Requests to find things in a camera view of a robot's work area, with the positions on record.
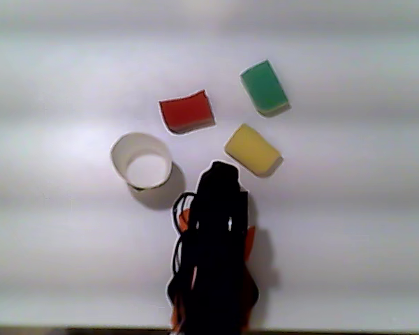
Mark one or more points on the red and white sponge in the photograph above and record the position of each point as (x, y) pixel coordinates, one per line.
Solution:
(186, 111)

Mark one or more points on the green and white sponge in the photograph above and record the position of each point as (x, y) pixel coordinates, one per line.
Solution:
(263, 87)

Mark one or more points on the orange tape strip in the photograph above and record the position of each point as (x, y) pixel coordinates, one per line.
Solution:
(250, 242)
(184, 221)

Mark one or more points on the yellow and white sponge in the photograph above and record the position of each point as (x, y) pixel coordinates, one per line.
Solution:
(251, 150)

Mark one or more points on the white paper cup green sleeve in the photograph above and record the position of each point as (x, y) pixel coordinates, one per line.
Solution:
(139, 144)

